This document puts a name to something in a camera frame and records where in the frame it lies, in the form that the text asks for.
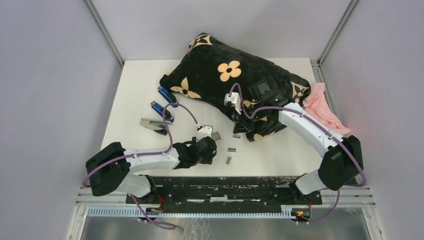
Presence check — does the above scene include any blue stapler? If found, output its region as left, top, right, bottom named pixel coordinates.
left=150, top=101, right=174, bottom=123
left=157, top=86, right=178, bottom=104

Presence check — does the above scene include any white cable duct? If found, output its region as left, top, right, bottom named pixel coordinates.
left=87, top=206, right=296, bottom=220

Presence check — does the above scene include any box of staples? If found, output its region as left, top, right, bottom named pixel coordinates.
left=211, top=132, right=222, bottom=141

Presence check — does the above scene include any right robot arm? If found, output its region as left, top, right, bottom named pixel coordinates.
left=224, top=80, right=367, bottom=204

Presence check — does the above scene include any grey beige stapler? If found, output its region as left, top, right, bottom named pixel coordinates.
left=140, top=117, right=168, bottom=136

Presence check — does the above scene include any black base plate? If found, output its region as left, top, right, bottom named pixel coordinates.
left=137, top=176, right=323, bottom=214

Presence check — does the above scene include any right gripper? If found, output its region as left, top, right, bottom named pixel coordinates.
left=232, top=101, right=265, bottom=134

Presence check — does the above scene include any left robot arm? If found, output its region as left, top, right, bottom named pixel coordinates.
left=82, top=136, right=217, bottom=204

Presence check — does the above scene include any black pillow with beige flowers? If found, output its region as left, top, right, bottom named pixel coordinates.
left=159, top=32, right=312, bottom=143

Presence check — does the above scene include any pink cloth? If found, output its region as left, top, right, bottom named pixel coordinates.
left=302, top=82, right=351, bottom=136

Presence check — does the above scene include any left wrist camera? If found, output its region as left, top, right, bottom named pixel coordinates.
left=196, top=124, right=213, bottom=139

